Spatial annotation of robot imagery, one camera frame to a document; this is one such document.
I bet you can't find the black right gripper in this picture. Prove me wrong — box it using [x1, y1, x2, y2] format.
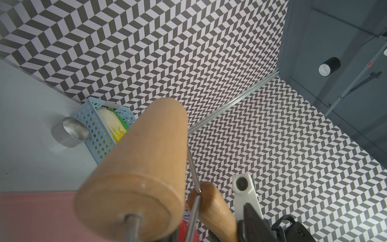
[237, 203, 315, 242]

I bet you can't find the wooden rolling pin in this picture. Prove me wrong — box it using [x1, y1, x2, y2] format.
[75, 98, 239, 242]

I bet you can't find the black white tape roll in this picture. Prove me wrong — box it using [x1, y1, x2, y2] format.
[318, 57, 341, 77]

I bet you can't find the red snack bag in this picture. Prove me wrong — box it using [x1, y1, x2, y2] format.
[178, 203, 200, 242]

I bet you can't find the yellow napa cabbage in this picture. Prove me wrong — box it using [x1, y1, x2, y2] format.
[97, 109, 127, 143]

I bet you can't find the light blue perforated plastic basket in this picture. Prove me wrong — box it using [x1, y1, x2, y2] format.
[72, 97, 136, 164]

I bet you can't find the pink cutting board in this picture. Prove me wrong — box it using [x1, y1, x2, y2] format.
[1, 192, 104, 242]

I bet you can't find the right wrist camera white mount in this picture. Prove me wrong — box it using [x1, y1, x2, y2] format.
[232, 173, 263, 220]

